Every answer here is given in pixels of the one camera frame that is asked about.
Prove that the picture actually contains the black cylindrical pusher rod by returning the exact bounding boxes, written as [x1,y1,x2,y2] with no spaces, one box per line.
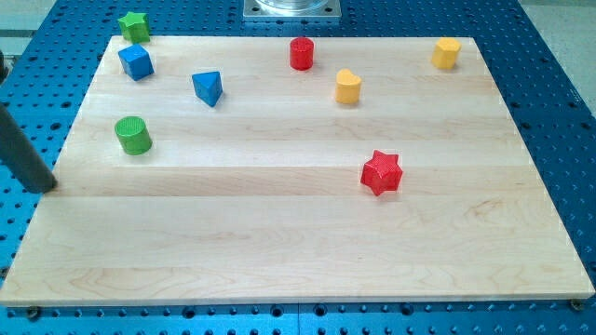
[1,105,57,194]

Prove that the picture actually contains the green star block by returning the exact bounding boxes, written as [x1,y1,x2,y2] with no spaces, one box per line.
[117,11,150,44]

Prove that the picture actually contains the blue triangle block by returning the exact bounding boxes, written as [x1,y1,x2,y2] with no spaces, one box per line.
[191,72,224,107]

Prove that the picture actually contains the yellow hexagon block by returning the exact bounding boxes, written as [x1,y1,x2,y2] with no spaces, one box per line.
[431,37,462,70]

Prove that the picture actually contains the red star block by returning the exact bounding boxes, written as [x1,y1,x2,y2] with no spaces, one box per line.
[360,150,403,196]

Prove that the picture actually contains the blue cube block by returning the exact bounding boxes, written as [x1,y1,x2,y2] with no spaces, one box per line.
[118,44,155,81]

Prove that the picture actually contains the red cylinder block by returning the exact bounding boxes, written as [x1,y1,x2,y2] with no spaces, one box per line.
[290,37,315,71]

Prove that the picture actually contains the blue perforated metal plate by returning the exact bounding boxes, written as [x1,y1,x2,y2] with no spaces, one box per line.
[1,0,595,334]

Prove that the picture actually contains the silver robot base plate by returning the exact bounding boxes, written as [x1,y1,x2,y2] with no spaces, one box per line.
[243,0,342,20]

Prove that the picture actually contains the green cylinder block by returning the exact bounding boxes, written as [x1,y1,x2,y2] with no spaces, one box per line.
[115,116,153,155]

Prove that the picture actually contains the light wooden board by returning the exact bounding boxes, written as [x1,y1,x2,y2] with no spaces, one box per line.
[1,36,594,306]

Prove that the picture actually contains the yellow heart block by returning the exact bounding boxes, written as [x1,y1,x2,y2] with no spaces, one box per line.
[335,69,362,104]

